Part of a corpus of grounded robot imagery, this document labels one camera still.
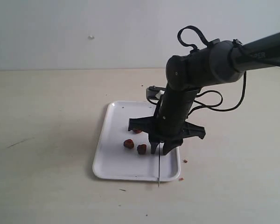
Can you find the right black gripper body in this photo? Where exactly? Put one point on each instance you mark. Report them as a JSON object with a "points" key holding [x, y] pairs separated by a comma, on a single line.
{"points": [[169, 120]]}

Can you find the thin metal skewer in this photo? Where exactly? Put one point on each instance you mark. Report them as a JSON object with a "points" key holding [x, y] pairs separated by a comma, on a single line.
{"points": [[159, 164]]}

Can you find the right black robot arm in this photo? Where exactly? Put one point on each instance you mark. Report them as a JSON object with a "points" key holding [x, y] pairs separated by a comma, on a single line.
{"points": [[219, 62]]}

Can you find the white rectangular plastic tray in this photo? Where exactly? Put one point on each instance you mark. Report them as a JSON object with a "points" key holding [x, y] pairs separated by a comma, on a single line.
{"points": [[115, 162]]}

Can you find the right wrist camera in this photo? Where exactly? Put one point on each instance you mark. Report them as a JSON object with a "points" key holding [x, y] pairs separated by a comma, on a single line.
{"points": [[154, 92]]}

